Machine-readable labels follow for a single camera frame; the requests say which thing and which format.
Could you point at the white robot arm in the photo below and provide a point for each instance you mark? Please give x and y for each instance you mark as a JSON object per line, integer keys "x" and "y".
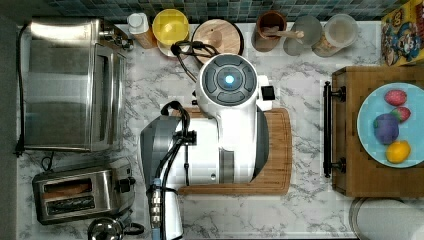
{"x": 228, "y": 144}

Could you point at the stainless steel toaster oven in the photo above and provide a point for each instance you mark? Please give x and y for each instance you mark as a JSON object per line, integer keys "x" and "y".
{"x": 72, "y": 84}

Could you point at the stainless steel two-slot toaster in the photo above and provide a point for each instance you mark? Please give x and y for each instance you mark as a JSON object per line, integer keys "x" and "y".
{"x": 112, "y": 192}

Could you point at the black canister with wooden lid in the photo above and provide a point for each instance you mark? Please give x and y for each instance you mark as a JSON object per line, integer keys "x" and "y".
{"x": 224, "y": 36}

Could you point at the bamboo cutting board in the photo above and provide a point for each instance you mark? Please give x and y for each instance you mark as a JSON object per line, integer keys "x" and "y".
{"x": 274, "y": 178}

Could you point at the brown utensil holder cup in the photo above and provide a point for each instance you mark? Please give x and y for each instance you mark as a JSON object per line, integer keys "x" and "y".
{"x": 264, "y": 37}

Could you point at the yellow mug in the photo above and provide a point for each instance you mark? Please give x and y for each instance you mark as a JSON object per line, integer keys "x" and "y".
{"x": 170, "y": 26}

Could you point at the wooden spoon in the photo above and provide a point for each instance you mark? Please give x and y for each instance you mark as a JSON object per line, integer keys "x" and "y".
{"x": 286, "y": 33}

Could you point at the white-capped orange bottle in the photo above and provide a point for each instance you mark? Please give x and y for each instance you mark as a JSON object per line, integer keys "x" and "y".
{"x": 140, "y": 29}

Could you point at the wooden drawer box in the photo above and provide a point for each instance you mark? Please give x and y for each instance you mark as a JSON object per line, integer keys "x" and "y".
{"x": 353, "y": 171}

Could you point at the clear jar with lid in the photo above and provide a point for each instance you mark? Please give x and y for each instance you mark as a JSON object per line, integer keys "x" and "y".
{"x": 340, "y": 31}

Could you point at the brown toast slice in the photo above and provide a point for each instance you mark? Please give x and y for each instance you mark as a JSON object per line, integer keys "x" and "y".
{"x": 63, "y": 191}

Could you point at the purple toy eggplant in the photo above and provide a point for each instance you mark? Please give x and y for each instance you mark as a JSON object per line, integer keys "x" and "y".
{"x": 386, "y": 128}

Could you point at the red toy strawberry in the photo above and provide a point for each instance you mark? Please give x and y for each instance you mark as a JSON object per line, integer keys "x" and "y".
{"x": 401, "y": 113}
{"x": 395, "y": 97}

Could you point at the yellow toy lemon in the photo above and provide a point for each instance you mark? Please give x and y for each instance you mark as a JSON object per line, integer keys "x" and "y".
{"x": 398, "y": 151}

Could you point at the white paper towel roll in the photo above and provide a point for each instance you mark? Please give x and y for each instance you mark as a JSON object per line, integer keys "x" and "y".
{"x": 385, "y": 219}

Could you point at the light blue plate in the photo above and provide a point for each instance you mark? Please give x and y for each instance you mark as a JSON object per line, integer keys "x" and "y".
{"x": 412, "y": 130}

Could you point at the colourful cereal box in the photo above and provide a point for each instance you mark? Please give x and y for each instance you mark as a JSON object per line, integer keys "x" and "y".
{"x": 402, "y": 35}

